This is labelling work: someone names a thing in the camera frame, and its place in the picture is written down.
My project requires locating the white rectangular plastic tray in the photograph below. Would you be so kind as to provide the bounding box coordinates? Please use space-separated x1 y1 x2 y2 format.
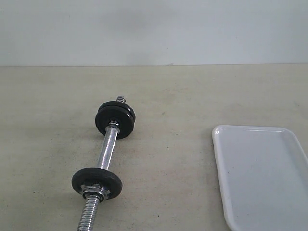
212 125 308 231

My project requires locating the chrome threaded dumbbell bar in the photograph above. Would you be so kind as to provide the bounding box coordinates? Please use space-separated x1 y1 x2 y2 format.
77 96 126 231

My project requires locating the black weight plate far end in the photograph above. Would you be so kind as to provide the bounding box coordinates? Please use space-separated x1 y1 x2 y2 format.
95 106 135 139

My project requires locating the chrome spinlock collar nut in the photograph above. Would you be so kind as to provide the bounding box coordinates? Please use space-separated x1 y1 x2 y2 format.
81 184 111 202

